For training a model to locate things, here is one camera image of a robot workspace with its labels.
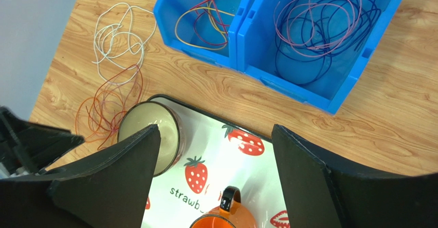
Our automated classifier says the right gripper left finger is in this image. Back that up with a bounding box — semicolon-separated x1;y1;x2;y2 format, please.
1;141;153;227

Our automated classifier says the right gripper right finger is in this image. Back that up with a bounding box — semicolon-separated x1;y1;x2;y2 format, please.
271;125;437;227

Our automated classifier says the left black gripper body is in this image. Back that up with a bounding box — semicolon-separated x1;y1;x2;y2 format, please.
1;106;85;178

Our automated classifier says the beige cable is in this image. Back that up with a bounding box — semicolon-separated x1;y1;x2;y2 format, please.
174;0;237;51

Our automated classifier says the beige ceramic bowl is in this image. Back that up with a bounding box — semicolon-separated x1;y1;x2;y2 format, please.
117;101;186;177

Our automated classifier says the orange transparent mug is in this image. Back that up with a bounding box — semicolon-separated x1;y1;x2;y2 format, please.
190;186;257;228

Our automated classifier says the strawberry print tray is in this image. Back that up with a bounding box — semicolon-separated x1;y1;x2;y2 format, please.
142;94;290;227

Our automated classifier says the right blue plastic bin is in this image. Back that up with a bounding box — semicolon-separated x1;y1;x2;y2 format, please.
237;0;402;114

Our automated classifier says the blue plastic bin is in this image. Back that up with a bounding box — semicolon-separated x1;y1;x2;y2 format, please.
154;0;254;69
237;0;402;114

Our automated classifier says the left blue plastic bin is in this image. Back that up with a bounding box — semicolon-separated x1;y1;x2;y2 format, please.
154;0;254;69

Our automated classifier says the white cable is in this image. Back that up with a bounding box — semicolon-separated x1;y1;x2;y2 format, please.
92;3;157;85

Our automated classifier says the dark blue cable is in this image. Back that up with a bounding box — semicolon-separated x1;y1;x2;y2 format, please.
273;0;382;86

